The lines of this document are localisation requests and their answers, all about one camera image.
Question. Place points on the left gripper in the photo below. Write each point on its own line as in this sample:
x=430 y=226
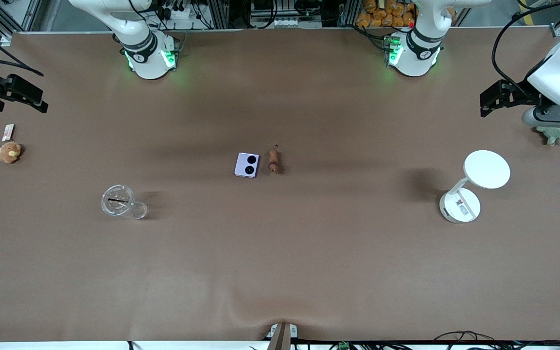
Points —
x=521 y=96

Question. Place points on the brown lion statue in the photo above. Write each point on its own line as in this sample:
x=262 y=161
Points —
x=273 y=160

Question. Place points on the lilac flip phone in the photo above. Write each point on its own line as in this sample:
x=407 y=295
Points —
x=241 y=167

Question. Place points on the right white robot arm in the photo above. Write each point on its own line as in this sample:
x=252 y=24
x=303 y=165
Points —
x=144 y=48

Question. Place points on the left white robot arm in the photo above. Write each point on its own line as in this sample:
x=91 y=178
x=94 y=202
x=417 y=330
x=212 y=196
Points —
x=422 y=46

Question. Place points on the small printed card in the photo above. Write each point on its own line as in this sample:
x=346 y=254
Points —
x=8 y=132

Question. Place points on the brown plush bear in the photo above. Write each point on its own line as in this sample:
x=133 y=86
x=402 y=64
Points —
x=8 y=152

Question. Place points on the green plush turtle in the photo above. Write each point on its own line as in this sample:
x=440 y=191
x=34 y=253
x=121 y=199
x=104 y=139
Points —
x=554 y=135

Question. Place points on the white desk lamp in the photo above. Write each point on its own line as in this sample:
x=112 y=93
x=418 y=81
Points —
x=486 y=169

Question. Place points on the orange plush toy pile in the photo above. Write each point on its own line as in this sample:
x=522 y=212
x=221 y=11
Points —
x=382 y=14

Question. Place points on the clear cup with slotted lid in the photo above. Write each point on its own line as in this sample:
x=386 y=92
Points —
x=117 y=200

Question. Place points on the power strip with black plugs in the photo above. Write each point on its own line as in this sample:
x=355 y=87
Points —
x=178 y=10

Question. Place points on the white power strip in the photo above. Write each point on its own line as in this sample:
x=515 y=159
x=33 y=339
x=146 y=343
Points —
x=286 y=22

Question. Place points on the green terminal connector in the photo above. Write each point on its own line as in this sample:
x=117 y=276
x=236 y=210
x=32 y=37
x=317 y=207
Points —
x=343 y=346

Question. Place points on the aluminium frame post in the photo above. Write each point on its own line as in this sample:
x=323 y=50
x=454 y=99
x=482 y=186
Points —
x=349 y=12
x=218 y=13

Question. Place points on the camera mount post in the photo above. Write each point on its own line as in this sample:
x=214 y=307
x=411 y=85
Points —
x=281 y=340

